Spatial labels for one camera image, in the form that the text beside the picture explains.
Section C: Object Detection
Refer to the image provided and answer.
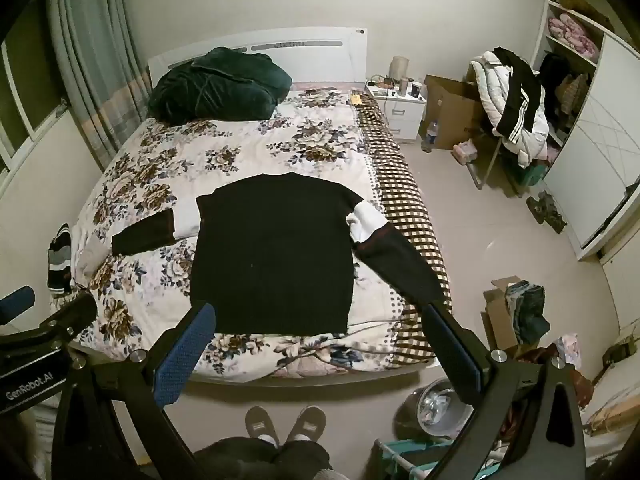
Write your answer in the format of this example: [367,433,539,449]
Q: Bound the person's legs in dark pants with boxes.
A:
[192,435,333,480]

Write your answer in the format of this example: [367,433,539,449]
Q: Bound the dark green pillow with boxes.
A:
[147,46,293,123]

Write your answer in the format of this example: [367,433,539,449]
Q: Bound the pink bedding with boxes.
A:
[547,12,600,58]

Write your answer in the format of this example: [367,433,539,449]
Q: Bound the white wardrobe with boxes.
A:
[530,0,640,261]

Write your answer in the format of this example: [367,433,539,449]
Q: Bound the floral blanket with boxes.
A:
[70,87,431,378]

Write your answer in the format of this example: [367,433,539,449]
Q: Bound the window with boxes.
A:
[0,5,68,181]

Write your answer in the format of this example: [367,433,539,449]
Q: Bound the striped knit cloth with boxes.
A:
[46,223,75,295]

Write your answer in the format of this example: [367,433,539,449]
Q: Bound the small cardboard box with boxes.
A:
[482,276,551,353]

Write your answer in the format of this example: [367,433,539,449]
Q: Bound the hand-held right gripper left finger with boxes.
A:
[52,301,217,480]

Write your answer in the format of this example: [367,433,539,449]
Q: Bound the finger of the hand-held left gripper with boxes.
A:
[0,286,36,326]
[42,292,98,348]

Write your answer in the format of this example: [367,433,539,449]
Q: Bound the grey-green curtain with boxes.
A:
[47,0,153,171]

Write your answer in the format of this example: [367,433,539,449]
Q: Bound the dark shoes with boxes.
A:
[526,191,568,233]

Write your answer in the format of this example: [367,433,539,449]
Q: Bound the grey slipper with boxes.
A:
[289,405,328,443]
[244,406,282,445]

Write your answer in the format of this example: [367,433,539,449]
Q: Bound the wooden chair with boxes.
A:
[467,125,526,196]

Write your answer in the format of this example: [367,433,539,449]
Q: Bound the large cardboard box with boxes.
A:
[422,74,488,151]

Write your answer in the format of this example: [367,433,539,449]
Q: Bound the green laundry rack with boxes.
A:
[372,437,473,480]

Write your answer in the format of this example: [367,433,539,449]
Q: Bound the plastic water bottle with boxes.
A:
[421,120,441,153]

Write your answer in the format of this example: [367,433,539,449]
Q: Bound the white bed headboard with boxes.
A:
[147,27,368,86]

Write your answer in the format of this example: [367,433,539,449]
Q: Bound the light grey cloth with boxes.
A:
[72,230,113,286]

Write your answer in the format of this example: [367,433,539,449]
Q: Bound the metal basin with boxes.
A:
[400,379,473,438]

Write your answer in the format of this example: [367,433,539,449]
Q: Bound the black pants with white stripes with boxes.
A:
[492,46,543,148]

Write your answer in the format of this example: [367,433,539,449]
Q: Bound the black sweater with white sleeves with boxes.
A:
[111,172,446,337]

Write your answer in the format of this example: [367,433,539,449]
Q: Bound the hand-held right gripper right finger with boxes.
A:
[421,300,587,480]

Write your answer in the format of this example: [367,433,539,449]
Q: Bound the white nightstand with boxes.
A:
[364,80,428,142]

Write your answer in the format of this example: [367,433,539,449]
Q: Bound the brown checked blanket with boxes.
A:
[352,92,453,366]

